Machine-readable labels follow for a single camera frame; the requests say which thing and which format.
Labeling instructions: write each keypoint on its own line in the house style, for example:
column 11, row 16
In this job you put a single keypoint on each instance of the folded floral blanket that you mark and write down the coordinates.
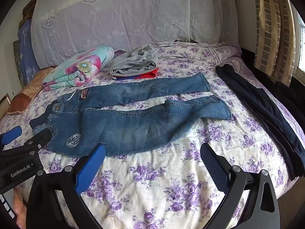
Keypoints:
column 78, row 69

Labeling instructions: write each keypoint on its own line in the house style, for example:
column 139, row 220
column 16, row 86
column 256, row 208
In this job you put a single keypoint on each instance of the blue denim jeans pants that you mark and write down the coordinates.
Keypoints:
column 119, row 128

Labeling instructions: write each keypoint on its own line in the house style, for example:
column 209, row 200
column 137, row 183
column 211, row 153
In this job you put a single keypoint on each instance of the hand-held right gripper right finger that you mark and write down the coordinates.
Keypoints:
column 214, row 169

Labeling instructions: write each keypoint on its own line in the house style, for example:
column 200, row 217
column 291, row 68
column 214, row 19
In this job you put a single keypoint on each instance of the folded grey garment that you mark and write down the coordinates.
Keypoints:
column 133, row 64

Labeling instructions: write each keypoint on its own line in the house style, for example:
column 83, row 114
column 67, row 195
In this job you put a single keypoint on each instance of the purple floral bedspread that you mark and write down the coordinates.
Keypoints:
column 166, row 171

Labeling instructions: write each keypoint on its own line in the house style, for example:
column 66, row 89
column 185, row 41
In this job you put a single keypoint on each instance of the blue printed cloth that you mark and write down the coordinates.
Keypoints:
column 26, row 52

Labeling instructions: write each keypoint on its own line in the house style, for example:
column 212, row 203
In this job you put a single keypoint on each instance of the beige checked curtain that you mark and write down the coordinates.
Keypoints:
column 271, row 40

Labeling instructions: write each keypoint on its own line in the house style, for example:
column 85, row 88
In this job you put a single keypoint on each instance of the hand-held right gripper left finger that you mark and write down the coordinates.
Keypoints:
column 91, row 168

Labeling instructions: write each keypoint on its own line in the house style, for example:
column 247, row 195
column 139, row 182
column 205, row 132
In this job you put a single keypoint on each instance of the folded red and blue garment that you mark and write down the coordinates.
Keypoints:
column 150, row 74

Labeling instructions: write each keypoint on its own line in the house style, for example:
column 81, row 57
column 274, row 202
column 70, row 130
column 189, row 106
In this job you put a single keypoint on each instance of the white lace headboard cover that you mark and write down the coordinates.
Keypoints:
column 131, row 16

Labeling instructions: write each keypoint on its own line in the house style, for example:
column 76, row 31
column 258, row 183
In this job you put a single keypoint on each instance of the green patterned cloth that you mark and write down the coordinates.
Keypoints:
column 17, row 59

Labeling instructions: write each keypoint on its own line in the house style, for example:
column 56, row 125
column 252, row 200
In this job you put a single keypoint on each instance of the window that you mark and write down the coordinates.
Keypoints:
column 300, row 45

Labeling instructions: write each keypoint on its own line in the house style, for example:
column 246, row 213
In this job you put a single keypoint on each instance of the dark wooden headboard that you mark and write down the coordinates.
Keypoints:
column 27, row 12

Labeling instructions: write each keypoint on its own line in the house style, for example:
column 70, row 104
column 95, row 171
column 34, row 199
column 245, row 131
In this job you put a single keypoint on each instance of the cream framed panel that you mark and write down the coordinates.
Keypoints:
column 4, row 105

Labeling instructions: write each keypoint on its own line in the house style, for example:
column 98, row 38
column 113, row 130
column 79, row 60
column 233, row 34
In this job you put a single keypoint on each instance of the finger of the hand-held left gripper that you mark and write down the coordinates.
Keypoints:
column 12, row 134
column 40, row 138

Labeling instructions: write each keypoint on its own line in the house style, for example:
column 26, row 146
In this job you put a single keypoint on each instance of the person's left hand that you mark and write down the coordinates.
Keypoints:
column 20, row 207

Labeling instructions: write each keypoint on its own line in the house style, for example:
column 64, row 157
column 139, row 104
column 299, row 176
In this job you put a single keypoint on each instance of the brown pillow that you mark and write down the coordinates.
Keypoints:
column 23, row 97

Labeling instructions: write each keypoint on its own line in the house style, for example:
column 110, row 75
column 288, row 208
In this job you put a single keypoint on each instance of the dark navy pants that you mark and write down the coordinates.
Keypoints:
column 262, row 114

